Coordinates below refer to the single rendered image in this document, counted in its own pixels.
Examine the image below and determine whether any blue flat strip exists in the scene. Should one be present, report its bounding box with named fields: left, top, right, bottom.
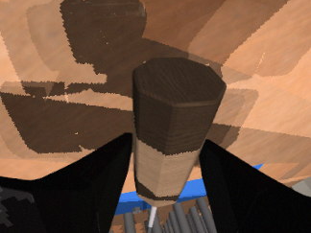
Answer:
left=115, top=163, right=264, bottom=216

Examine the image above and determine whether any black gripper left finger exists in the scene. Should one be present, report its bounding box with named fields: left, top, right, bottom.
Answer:
left=0, top=132, right=132, bottom=233

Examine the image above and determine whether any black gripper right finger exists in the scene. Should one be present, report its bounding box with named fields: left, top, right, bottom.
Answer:
left=199, top=139, right=311, bottom=233

